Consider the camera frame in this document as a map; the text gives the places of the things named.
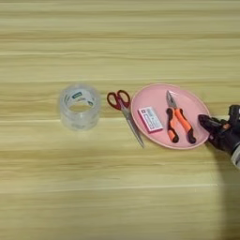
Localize pink white eraser box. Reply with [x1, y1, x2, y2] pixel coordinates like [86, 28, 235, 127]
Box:
[137, 106, 164, 134]

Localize red handled scissors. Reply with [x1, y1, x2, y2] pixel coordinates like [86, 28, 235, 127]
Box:
[106, 89, 145, 149]

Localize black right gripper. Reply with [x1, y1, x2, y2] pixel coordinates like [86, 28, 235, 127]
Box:
[197, 113, 240, 156]

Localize pink oval plate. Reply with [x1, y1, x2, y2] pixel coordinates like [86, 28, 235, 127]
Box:
[130, 82, 211, 150]

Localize orange black pliers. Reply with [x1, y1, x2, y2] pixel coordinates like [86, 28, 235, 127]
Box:
[165, 90, 197, 144]

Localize clear tape roll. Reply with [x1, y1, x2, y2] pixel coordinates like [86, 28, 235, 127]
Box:
[59, 83, 102, 131]

